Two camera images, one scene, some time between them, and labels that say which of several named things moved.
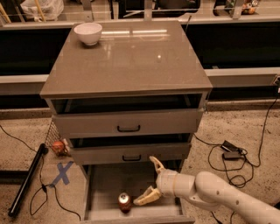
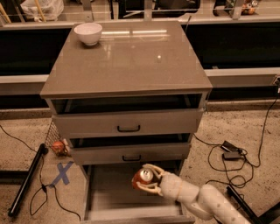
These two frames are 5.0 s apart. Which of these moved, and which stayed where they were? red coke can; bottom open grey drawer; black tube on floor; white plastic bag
Moved: red coke can
Stayed: white plastic bag; black tube on floor; bottom open grey drawer
